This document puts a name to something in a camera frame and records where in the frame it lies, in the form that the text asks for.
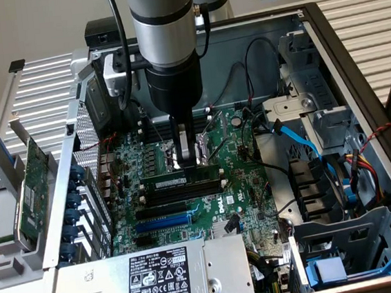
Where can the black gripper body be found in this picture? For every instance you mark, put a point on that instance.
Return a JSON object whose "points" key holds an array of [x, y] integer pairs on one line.
{"points": [[174, 86]]}

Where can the green RAM stick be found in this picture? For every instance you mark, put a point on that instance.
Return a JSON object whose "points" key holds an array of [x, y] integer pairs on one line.
{"points": [[164, 182]]}

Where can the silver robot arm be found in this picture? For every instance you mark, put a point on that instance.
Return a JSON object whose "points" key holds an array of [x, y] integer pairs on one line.
{"points": [[163, 25]]}

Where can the black RAM slot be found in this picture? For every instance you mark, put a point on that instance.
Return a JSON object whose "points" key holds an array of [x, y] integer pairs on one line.
{"points": [[186, 196], [199, 126], [198, 116], [158, 137], [184, 188], [199, 121], [185, 191]]}

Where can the metal CPU socket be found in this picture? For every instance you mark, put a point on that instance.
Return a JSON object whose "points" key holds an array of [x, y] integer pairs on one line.
{"points": [[202, 149]]}

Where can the thin metal locking lever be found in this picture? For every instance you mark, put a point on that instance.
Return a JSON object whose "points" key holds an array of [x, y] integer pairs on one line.
{"points": [[214, 122], [220, 148]]}

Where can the round coin battery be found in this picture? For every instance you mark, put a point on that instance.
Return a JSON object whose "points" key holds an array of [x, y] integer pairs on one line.
{"points": [[237, 121]]}

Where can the green motherboard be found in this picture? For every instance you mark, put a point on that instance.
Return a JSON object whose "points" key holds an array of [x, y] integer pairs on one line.
{"points": [[241, 190]]}

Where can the open metal PC case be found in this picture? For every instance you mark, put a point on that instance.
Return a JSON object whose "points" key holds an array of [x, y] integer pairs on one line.
{"points": [[244, 72]]}

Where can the long black expansion slot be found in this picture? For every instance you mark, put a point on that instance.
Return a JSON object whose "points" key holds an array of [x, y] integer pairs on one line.
{"points": [[160, 211]]}

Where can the blue expansion slot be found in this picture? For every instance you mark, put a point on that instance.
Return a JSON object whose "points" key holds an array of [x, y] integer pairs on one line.
{"points": [[161, 223]]}

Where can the small silver heatsink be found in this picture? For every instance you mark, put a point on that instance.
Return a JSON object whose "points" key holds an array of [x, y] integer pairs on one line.
{"points": [[220, 229]]}

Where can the black box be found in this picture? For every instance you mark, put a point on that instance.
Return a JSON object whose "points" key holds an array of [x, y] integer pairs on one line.
{"points": [[101, 29]]}

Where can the blue card retainer clip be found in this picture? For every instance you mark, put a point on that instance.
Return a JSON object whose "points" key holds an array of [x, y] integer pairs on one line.
{"points": [[67, 250], [77, 171], [70, 232], [73, 200], [71, 214]]}

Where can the short black expansion slot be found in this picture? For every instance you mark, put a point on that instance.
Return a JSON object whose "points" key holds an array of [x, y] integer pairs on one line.
{"points": [[144, 241]]}

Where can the black fan shroud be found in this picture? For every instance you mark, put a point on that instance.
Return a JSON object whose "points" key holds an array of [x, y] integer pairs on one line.
{"points": [[309, 177]]}

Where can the metal drive bay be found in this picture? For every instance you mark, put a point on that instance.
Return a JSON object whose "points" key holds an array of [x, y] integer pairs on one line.
{"points": [[314, 83]]}

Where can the green graphics card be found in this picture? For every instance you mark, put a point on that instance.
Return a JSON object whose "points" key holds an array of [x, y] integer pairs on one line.
{"points": [[33, 189]]}

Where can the black end cap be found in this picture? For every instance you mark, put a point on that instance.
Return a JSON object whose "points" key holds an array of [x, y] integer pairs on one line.
{"points": [[17, 65]]}

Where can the metal disk bay cage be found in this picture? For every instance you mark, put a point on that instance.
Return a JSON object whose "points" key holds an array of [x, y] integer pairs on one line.
{"points": [[332, 240]]}

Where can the silver power supply unit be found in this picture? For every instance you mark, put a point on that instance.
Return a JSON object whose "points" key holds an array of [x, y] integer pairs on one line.
{"points": [[91, 291]]}

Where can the blue disk carrier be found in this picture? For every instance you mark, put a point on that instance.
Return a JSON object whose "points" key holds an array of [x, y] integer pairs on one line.
{"points": [[328, 268]]}

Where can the grey parts rack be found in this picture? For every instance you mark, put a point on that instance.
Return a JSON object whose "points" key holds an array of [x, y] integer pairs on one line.
{"points": [[1, 213]]}

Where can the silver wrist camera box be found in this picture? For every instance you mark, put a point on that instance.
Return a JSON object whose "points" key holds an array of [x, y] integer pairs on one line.
{"points": [[112, 78]]}

